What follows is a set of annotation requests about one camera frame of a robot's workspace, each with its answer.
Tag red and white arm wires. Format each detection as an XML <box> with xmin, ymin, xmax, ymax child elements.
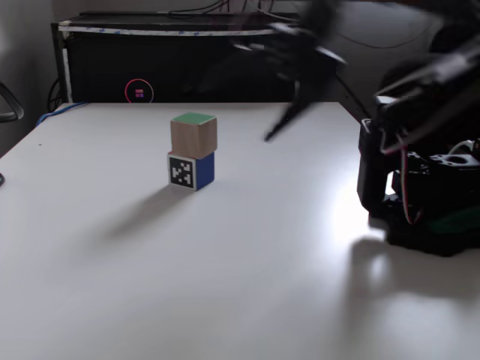
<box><xmin>377</xmin><ymin>129</ymin><xmax>425</xmax><ymax>227</ymax></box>

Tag blue cube with black-white marker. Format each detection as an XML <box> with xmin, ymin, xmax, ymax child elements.
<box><xmin>166</xmin><ymin>150</ymin><xmax>216</xmax><ymax>192</ymax></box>

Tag blue cable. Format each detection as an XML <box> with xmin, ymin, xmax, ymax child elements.
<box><xmin>36</xmin><ymin>100</ymin><xmax>89</xmax><ymax>128</ymax></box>

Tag black chair armrest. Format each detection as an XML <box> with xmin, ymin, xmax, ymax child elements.
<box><xmin>0</xmin><ymin>81</ymin><xmax>25</xmax><ymax>124</ymax></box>

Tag wooden cube with green face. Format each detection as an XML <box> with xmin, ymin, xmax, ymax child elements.
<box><xmin>169</xmin><ymin>112</ymin><xmax>218</xmax><ymax>159</ymax></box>

